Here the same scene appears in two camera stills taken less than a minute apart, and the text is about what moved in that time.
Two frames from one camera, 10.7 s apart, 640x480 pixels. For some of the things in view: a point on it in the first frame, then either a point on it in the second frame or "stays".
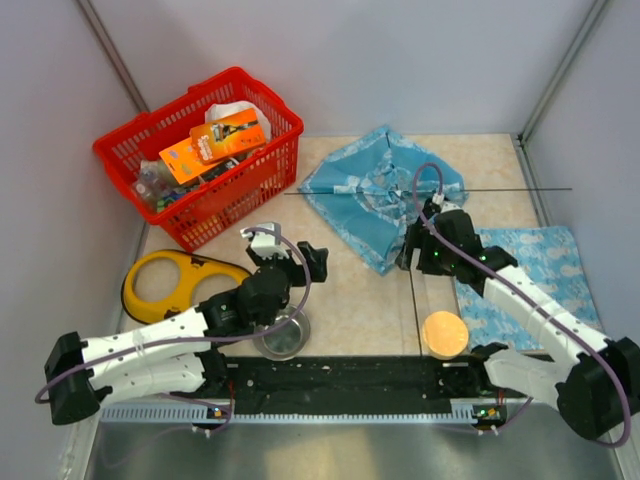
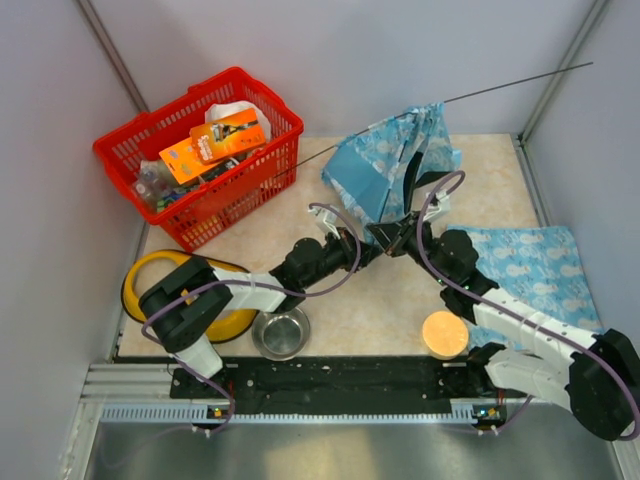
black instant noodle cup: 222,167 stays
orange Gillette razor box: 227,136 stays
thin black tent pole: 419,191 to 427,108
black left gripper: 300,271 to 347,244
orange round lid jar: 445,335 stays
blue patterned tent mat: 546,256 stays
